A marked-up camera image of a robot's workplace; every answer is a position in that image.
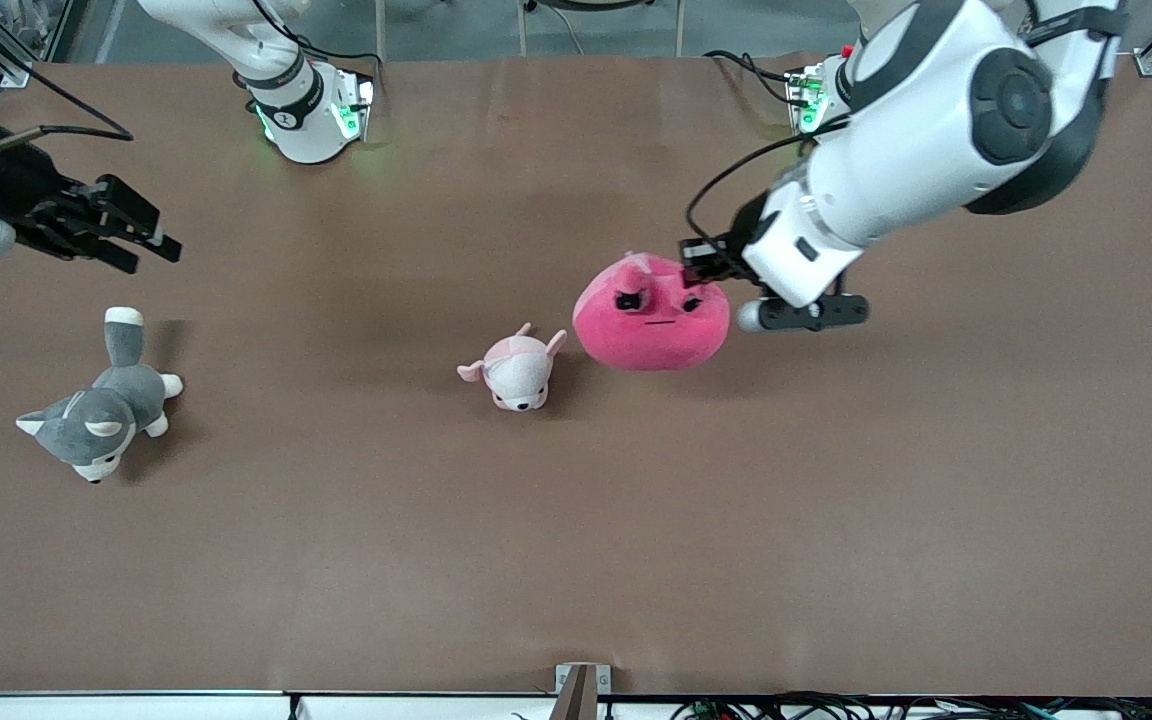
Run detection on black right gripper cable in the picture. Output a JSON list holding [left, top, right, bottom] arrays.
[[0, 0, 134, 151]]

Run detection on grey white plush husky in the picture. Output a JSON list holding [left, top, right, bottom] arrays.
[[16, 307, 184, 484]]

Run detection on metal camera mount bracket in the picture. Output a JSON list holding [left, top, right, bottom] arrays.
[[555, 663, 612, 720]]

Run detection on round hot pink plush toy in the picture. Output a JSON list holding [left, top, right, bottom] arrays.
[[573, 252, 732, 373]]

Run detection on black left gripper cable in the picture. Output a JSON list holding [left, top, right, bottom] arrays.
[[686, 113, 852, 241]]

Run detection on pale pink plush dog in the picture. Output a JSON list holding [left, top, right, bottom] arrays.
[[457, 322, 569, 413]]

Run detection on black arm base cable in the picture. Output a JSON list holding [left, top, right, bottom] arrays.
[[246, 0, 384, 96], [704, 50, 799, 106]]

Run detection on black cable bundle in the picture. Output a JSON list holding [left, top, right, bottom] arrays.
[[671, 692, 1152, 720]]

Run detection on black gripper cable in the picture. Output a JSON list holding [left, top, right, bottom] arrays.
[[686, 113, 852, 241], [0, 0, 134, 151]]

